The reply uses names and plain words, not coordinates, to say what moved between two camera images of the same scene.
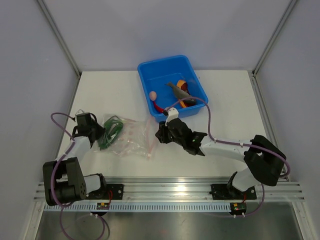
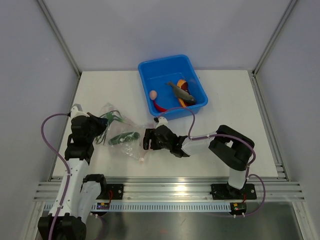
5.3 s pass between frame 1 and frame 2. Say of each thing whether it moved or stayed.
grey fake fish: stayed
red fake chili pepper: stayed
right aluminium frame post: stayed
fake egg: stayed
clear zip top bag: moved
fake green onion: moved
